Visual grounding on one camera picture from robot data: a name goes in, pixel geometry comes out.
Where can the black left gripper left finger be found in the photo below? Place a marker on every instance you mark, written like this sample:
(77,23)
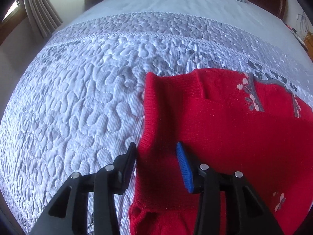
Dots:
(66,213)

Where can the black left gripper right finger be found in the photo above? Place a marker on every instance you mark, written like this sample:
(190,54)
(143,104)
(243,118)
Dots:
(228,204)

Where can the red knit sweater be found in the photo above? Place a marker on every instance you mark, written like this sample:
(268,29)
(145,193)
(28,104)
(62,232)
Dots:
(232,122)

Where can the white quilted bedspread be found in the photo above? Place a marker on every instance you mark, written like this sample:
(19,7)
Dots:
(80,101)

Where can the grey curtain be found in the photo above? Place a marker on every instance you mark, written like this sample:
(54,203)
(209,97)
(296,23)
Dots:
(43,17)

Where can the wooden window frame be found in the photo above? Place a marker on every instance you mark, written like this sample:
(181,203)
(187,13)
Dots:
(14,16)

